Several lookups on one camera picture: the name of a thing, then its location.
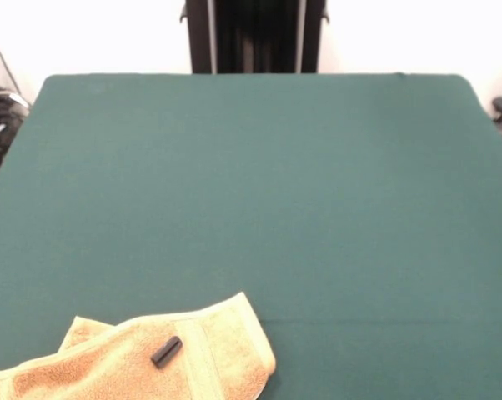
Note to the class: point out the tan terry towel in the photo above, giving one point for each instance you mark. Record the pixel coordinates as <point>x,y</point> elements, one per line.
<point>109,366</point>

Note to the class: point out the small black rubber pad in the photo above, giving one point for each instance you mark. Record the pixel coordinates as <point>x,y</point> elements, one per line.
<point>166,351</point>

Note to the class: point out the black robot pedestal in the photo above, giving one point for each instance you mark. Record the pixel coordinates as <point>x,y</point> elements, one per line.
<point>201,41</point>

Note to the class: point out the dark green table cloth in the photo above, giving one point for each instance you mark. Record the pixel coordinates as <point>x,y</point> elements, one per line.
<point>317,187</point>

